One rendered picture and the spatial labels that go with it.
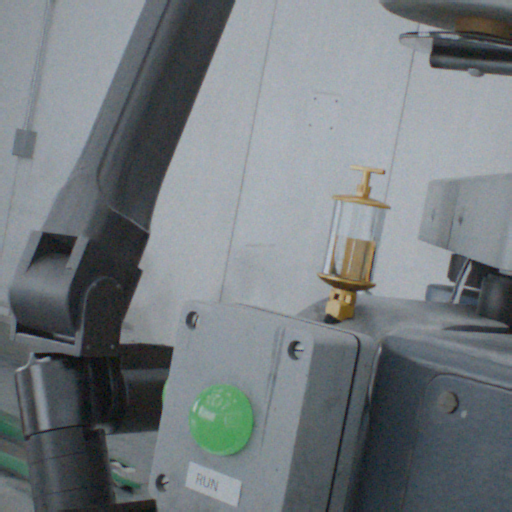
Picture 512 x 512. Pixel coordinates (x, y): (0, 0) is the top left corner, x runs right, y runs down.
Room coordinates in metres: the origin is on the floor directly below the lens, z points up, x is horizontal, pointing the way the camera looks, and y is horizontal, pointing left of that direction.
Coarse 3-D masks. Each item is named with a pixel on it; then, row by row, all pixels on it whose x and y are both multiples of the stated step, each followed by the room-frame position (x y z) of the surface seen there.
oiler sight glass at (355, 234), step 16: (336, 208) 0.61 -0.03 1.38; (352, 208) 0.60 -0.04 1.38; (368, 208) 0.60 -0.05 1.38; (336, 224) 0.60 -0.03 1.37; (352, 224) 0.60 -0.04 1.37; (368, 224) 0.60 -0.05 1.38; (336, 240) 0.60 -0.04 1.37; (352, 240) 0.60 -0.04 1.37; (368, 240) 0.60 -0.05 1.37; (336, 256) 0.60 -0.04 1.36; (352, 256) 0.60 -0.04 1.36; (368, 256) 0.60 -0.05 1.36; (336, 272) 0.60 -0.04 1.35; (352, 272) 0.60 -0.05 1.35; (368, 272) 0.60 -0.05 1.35
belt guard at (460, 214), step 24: (432, 192) 1.02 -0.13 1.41; (456, 192) 0.87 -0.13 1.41; (480, 192) 0.77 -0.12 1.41; (504, 192) 0.68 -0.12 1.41; (432, 216) 0.98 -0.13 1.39; (456, 216) 0.85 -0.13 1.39; (480, 216) 0.75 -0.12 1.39; (504, 216) 0.67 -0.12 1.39; (432, 240) 0.96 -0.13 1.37; (456, 240) 0.83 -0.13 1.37; (480, 240) 0.73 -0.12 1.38; (504, 240) 0.66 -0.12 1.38; (504, 264) 0.66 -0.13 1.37
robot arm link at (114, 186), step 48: (192, 0) 0.95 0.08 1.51; (144, 48) 0.94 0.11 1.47; (192, 48) 0.95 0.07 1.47; (144, 96) 0.92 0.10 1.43; (192, 96) 0.95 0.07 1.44; (96, 144) 0.92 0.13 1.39; (144, 144) 0.92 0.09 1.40; (96, 192) 0.90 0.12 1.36; (144, 192) 0.92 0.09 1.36; (48, 240) 0.92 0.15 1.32; (96, 240) 0.88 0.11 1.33; (144, 240) 0.92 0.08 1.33; (48, 288) 0.88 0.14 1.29
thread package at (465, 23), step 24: (384, 0) 0.92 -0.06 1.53; (408, 0) 0.90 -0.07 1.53; (432, 0) 0.88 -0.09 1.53; (456, 0) 0.87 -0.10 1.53; (480, 0) 0.86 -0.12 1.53; (504, 0) 0.86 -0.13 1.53; (432, 24) 0.99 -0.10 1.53; (456, 24) 0.94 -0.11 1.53; (480, 24) 0.92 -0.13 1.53; (504, 24) 0.92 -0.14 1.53
